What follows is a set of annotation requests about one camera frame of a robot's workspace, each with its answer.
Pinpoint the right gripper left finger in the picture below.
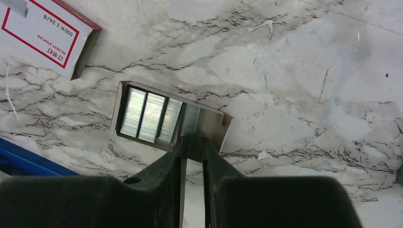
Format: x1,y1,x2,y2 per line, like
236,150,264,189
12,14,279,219
0,139,184,228

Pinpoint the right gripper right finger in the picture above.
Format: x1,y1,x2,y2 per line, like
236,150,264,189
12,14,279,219
201,138,361,228

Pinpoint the grey staples tray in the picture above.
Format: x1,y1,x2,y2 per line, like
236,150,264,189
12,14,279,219
110,81,233,162

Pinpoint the silver staple strip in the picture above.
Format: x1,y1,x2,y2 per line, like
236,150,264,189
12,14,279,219
138,93,165,143
157,98,182,144
180,104,201,138
120,87,146,138

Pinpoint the blue stapler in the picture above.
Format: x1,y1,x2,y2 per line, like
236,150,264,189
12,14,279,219
0,139,79,176

